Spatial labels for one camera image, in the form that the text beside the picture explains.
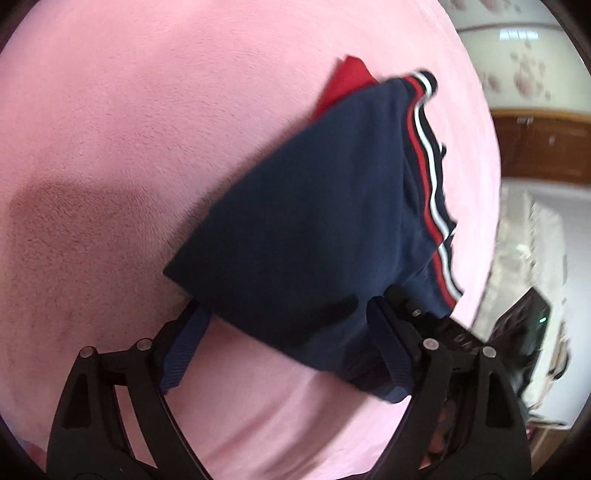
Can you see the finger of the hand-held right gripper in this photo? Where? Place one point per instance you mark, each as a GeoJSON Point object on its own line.
{"type": "Point", "coordinates": [443, 330]}

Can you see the lace-covered furniture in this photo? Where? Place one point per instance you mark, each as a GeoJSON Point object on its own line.
{"type": "Point", "coordinates": [531, 244]}

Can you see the navy and red varsity jacket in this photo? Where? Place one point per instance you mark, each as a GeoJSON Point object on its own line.
{"type": "Point", "coordinates": [300, 230]}

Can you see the pink fleece bed blanket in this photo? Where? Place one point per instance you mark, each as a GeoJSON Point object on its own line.
{"type": "Point", "coordinates": [138, 138]}

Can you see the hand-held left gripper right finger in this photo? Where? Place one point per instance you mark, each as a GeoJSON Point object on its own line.
{"type": "Point", "coordinates": [392, 341]}

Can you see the floral panel wardrobe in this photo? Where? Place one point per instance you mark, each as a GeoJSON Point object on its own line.
{"type": "Point", "coordinates": [517, 55]}

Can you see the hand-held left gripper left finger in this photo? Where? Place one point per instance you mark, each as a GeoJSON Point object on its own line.
{"type": "Point", "coordinates": [184, 350]}

